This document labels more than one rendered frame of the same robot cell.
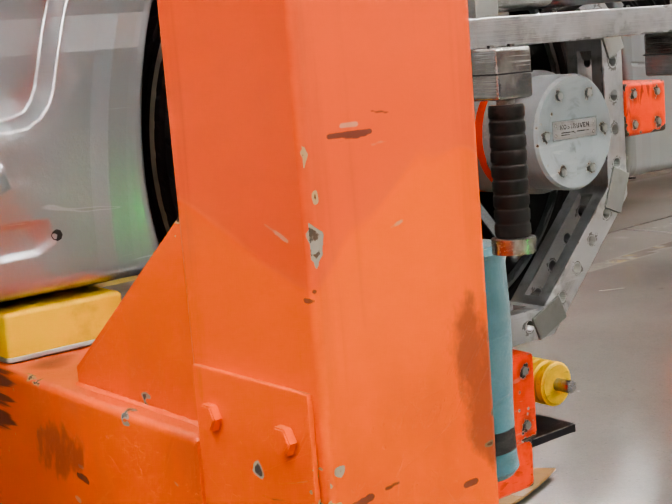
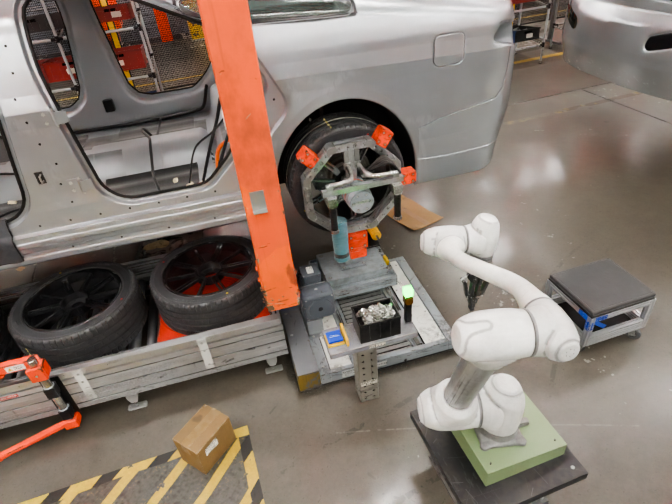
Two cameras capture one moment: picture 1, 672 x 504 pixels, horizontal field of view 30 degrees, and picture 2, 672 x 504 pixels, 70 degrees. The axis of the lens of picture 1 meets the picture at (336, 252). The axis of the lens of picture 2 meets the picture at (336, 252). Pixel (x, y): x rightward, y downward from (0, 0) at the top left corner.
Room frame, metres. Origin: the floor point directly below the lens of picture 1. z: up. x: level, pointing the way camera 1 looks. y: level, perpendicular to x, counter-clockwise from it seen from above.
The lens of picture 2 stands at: (-0.62, -1.09, 2.12)
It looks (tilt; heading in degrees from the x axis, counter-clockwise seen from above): 36 degrees down; 26
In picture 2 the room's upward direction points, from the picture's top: 6 degrees counter-clockwise
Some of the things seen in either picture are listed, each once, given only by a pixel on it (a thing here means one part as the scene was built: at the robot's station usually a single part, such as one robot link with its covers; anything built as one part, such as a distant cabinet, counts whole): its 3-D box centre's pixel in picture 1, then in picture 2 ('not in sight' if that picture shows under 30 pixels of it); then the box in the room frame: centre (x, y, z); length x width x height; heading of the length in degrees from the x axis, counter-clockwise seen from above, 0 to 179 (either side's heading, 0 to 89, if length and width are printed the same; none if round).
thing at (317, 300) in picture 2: not in sight; (313, 294); (1.25, 0.02, 0.26); 0.42 x 0.18 x 0.35; 38
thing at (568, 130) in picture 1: (505, 132); (356, 193); (1.46, -0.21, 0.85); 0.21 x 0.14 x 0.14; 38
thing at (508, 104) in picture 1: (509, 174); (333, 219); (1.22, -0.18, 0.83); 0.04 x 0.04 x 0.16
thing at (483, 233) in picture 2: not in sight; (481, 234); (0.93, -0.92, 1.07); 0.13 x 0.11 x 0.16; 117
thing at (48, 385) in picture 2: not in sight; (54, 393); (0.16, 0.90, 0.30); 0.09 x 0.05 x 0.50; 128
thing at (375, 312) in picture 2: not in sight; (375, 319); (0.91, -0.49, 0.51); 0.20 x 0.14 x 0.13; 127
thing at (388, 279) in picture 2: not in sight; (351, 272); (1.65, -0.06, 0.13); 0.50 x 0.36 x 0.10; 128
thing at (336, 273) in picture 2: not in sight; (349, 248); (1.65, -0.06, 0.32); 0.40 x 0.30 x 0.28; 128
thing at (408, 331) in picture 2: not in sight; (369, 333); (0.89, -0.46, 0.44); 0.43 x 0.17 x 0.03; 128
